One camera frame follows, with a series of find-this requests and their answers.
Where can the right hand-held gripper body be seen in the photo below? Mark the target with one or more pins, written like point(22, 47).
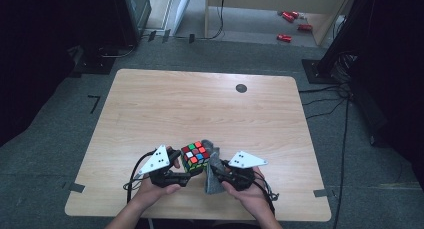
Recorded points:
point(243, 169)

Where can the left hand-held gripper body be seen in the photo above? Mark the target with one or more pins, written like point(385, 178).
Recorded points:
point(158, 165)

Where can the grey fuzzy cloth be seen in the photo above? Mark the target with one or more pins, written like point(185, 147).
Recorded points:
point(213, 182)

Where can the multicoloured puzzle cube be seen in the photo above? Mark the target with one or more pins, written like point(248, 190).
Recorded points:
point(195, 155)

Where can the person's right hand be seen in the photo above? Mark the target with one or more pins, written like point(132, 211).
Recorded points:
point(248, 197)

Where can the person's left hand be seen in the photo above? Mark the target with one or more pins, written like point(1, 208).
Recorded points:
point(151, 194)

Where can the dark round table grommet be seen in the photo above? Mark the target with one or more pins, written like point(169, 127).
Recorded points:
point(241, 88)

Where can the grey tape strip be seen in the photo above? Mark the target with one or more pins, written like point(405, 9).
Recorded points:
point(320, 193)
point(76, 187)

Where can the black tape corner mark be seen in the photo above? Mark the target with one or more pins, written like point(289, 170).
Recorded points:
point(96, 102)

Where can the black stand base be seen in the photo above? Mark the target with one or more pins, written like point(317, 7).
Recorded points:
point(95, 64)

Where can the dark tape piece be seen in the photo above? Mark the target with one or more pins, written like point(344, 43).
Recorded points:
point(191, 38)
point(151, 35)

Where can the red can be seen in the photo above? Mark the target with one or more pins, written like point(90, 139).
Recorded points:
point(295, 14)
point(304, 27)
point(288, 17)
point(284, 38)

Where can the white panel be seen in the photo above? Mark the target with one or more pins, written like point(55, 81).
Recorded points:
point(183, 9)

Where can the black cabinet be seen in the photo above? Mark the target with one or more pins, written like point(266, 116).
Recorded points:
point(131, 12)

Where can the black metal stand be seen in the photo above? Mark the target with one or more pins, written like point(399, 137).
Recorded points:
point(346, 29)

